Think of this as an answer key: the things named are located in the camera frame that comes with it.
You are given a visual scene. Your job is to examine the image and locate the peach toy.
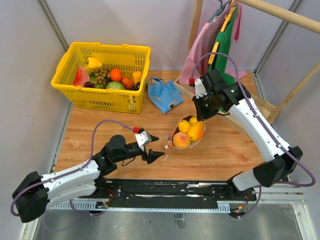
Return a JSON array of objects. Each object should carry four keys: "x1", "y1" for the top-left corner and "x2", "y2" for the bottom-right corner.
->
[{"x1": 172, "y1": 132, "x2": 191, "y2": 149}]

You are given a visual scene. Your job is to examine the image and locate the clear zip top bag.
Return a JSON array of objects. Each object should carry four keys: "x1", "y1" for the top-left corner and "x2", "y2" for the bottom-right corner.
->
[{"x1": 164, "y1": 112, "x2": 206, "y2": 150}]

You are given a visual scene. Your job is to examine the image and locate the orange yellow mango toy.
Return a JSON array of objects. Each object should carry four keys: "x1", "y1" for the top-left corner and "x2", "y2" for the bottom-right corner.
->
[{"x1": 187, "y1": 121, "x2": 204, "y2": 142}]

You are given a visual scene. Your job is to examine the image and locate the yellow lemon toy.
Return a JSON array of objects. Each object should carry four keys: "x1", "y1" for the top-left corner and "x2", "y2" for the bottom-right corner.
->
[{"x1": 189, "y1": 116, "x2": 198, "y2": 125}]

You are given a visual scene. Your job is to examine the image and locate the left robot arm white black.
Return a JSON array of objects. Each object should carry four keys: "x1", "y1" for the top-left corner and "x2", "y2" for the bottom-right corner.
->
[{"x1": 10, "y1": 128, "x2": 164, "y2": 223}]

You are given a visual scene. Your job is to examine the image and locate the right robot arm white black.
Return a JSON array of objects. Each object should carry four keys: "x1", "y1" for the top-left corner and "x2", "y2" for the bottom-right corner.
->
[{"x1": 189, "y1": 69, "x2": 303, "y2": 200}]

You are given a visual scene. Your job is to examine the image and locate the green shirt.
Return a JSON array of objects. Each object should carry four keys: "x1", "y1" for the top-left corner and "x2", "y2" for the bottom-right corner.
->
[{"x1": 207, "y1": 6, "x2": 238, "y2": 83}]

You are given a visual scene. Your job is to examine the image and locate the yellow hanger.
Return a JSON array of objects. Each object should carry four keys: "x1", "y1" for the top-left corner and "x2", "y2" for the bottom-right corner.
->
[{"x1": 211, "y1": 5, "x2": 238, "y2": 54}]

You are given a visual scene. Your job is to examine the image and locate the blue patterned cloth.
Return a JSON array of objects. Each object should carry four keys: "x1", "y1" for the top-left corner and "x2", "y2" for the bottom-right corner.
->
[{"x1": 147, "y1": 77, "x2": 184, "y2": 114}]

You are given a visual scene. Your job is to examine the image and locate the pink shirt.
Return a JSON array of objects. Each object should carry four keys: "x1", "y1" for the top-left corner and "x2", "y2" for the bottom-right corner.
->
[{"x1": 179, "y1": 2, "x2": 242, "y2": 85}]

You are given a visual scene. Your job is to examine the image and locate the small orange pumpkin toy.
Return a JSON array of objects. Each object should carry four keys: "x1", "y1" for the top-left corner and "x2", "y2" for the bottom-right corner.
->
[{"x1": 121, "y1": 76, "x2": 135, "y2": 90}]

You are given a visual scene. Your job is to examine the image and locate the wooden clothes rack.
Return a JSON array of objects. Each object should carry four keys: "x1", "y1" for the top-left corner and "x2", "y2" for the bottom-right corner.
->
[{"x1": 188, "y1": 0, "x2": 320, "y2": 124}]

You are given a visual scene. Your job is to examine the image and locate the orange bell pepper toy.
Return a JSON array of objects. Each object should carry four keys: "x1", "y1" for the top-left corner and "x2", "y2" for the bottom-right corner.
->
[{"x1": 132, "y1": 71, "x2": 143, "y2": 85}]

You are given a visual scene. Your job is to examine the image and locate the green cabbage toy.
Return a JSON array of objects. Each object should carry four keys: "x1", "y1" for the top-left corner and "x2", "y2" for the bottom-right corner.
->
[{"x1": 106, "y1": 81, "x2": 125, "y2": 90}]

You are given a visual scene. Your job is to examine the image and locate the orange fruit toy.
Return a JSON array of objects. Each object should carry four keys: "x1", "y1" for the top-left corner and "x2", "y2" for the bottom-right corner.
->
[{"x1": 109, "y1": 68, "x2": 122, "y2": 82}]

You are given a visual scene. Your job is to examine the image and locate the dark grape bunch toy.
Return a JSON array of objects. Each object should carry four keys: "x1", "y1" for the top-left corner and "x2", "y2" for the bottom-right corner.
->
[{"x1": 83, "y1": 81, "x2": 95, "y2": 88}]

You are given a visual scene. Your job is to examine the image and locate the longan bunch toy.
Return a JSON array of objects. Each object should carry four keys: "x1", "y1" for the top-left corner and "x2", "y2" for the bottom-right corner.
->
[{"x1": 89, "y1": 66, "x2": 111, "y2": 89}]

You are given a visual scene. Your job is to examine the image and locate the grey hanger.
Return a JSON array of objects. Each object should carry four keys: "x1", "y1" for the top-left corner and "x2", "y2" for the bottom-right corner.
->
[{"x1": 207, "y1": 0, "x2": 231, "y2": 23}]

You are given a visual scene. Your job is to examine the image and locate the yellow plastic basket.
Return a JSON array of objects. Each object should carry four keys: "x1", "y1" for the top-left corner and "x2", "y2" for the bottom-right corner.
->
[{"x1": 51, "y1": 42, "x2": 151, "y2": 114}]

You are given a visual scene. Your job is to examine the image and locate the watermelon slice toy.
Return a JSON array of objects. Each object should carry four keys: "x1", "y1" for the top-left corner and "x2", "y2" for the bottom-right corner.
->
[{"x1": 72, "y1": 66, "x2": 90, "y2": 87}]

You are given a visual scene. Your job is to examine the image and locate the yellow bell pepper toy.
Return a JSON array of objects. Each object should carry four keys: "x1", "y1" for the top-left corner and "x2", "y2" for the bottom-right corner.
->
[{"x1": 85, "y1": 57, "x2": 103, "y2": 71}]

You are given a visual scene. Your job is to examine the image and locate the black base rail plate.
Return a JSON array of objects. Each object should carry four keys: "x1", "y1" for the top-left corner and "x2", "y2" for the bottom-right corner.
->
[{"x1": 87, "y1": 178, "x2": 257, "y2": 210}]

